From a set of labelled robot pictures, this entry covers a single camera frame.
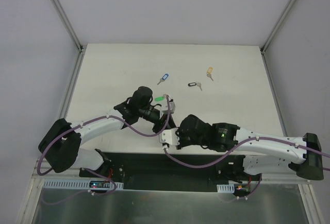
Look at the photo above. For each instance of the aluminium frame rail left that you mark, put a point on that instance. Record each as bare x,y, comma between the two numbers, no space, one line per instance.
30,203

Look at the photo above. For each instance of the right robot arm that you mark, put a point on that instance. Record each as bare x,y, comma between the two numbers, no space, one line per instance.
301,155

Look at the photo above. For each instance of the key with blue rectangular tag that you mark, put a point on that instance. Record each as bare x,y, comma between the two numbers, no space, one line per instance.
163,78

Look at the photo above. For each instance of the key with green tag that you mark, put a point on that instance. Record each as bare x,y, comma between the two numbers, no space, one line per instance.
160,97

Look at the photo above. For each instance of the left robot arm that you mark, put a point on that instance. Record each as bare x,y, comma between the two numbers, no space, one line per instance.
61,147

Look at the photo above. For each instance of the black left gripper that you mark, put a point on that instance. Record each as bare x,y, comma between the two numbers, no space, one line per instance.
160,125

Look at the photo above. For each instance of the key with black tag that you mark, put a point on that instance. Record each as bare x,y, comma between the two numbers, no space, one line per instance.
195,84

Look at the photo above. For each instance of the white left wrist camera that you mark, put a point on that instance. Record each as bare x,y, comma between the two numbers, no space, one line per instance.
167,106

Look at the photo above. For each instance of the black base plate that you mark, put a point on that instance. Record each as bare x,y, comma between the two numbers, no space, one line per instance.
156,172

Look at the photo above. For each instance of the key with yellow tag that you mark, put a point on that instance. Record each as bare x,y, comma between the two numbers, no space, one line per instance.
209,73

